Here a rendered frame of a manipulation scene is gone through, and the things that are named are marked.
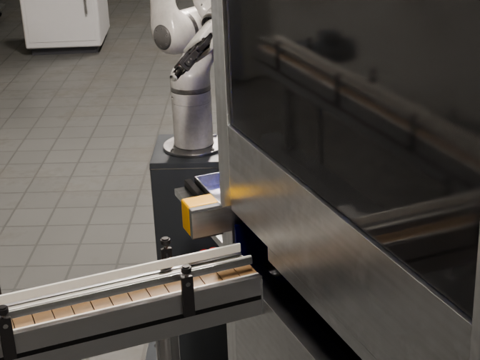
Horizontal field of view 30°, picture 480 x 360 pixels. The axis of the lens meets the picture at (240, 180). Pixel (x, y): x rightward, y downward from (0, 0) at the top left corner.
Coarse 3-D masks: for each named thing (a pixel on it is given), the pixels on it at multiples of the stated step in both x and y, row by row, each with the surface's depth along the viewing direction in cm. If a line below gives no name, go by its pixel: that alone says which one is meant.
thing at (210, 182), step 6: (204, 174) 240; (210, 174) 240; (216, 174) 241; (198, 180) 236; (204, 180) 240; (210, 180) 241; (216, 180) 242; (198, 186) 237; (204, 186) 232; (210, 186) 241; (216, 186) 240; (204, 192) 233; (210, 192) 229; (216, 192) 237; (216, 198) 234
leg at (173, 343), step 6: (174, 336) 186; (156, 342) 187; (162, 342) 186; (168, 342) 186; (174, 342) 186; (156, 348) 188; (162, 348) 186; (168, 348) 186; (174, 348) 187; (156, 354) 189; (162, 354) 187; (168, 354) 187; (174, 354) 187
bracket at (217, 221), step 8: (224, 208) 194; (192, 216) 192; (200, 216) 193; (208, 216) 193; (216, 216) 194; (224, 216) 195; (192, 224) 193; (200, 224) 193; (208, 224) 194; (216, 224) 195; (224, 224) 196; (200, 232) 194; (208, 232) 195; (216, 232) 196
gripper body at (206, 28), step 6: (204, 18) 241; (210, 18) 240; (204, 24) 240; (210, 24) 236; (204, 30) 235; (210, 30) 235; (198, 36) 235; (204, 36) 234; (192, 42) 236; (198, 42) 235; (210, 42) 235; (186, 48) 238; (210, 48) 234; (204, 54) 236; (198, 60) 239
